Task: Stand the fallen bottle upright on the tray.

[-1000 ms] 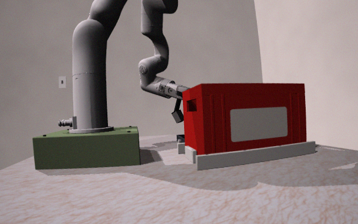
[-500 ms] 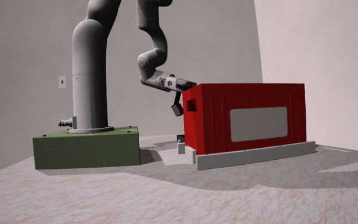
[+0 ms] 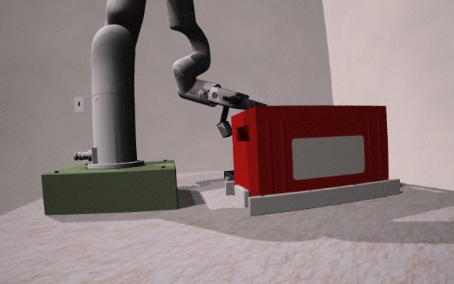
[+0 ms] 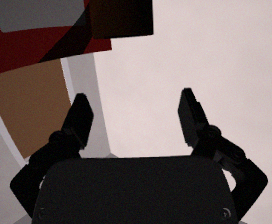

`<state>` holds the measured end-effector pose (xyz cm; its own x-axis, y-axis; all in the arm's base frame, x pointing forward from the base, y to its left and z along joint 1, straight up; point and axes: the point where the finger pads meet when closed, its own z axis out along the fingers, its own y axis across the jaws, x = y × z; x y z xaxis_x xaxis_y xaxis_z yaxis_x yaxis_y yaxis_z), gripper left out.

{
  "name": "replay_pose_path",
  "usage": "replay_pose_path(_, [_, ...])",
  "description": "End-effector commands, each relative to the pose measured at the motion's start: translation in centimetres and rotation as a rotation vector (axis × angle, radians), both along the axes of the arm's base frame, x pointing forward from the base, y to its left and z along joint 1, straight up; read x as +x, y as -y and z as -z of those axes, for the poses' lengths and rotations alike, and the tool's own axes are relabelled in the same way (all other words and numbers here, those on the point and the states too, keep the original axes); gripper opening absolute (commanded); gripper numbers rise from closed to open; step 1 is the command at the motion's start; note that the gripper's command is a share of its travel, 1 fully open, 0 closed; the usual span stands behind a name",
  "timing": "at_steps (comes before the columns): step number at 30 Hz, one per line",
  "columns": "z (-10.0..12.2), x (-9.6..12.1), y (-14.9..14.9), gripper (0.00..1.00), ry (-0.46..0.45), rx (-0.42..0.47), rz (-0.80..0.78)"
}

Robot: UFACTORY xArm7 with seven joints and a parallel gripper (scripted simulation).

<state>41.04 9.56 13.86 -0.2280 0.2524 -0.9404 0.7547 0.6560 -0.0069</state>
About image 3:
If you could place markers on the red crate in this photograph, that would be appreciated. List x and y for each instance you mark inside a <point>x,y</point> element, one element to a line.
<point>293,148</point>

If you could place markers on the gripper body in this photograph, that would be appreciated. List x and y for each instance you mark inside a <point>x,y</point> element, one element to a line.
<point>212,100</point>

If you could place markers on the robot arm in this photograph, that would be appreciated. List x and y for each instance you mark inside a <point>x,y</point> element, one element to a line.
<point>113,68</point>

